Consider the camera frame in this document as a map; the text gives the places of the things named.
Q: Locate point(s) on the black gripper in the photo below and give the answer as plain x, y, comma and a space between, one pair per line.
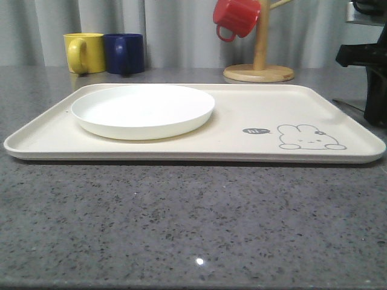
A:
373, 57

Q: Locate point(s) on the white round plate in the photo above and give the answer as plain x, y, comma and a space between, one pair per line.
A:
143, 112

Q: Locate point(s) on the silver fork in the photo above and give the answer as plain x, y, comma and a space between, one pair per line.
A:
342, 103

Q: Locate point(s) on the wooden mug tree stand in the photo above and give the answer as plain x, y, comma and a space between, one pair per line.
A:
259, 71

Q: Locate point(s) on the beige rabbit serving tray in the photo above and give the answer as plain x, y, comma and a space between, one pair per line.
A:
253, 123

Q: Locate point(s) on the red mug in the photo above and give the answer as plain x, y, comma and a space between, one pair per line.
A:
235, 18

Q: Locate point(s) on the grey curtain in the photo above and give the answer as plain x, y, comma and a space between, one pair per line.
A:
301, 34

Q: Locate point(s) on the dark blue mug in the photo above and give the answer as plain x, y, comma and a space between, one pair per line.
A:
124, 53

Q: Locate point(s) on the yellow mug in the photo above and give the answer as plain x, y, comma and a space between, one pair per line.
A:
85, 52

